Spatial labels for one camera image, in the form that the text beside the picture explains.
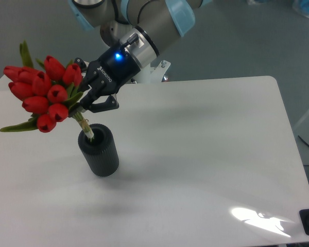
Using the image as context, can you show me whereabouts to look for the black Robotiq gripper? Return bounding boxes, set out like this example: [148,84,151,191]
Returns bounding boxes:
[74,44,140,113]

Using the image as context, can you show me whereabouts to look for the red tulip bouquet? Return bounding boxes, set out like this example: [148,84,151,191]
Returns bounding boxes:
[0,41,95,142]

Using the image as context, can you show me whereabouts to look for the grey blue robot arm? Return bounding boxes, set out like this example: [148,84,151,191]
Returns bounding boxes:
[68,1,209,116]

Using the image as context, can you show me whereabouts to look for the dark grey ribbed vase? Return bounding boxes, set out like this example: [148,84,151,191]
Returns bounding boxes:
[78,123,119,177]

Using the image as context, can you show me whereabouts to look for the clear bag blue contents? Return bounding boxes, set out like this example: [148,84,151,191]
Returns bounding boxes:
[293,0,309,18]

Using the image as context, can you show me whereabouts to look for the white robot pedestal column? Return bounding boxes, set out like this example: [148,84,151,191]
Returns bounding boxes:
[129,64,151,84]

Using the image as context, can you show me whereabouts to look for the white metal base frame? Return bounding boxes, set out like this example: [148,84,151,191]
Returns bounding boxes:
[150,60,171,83]

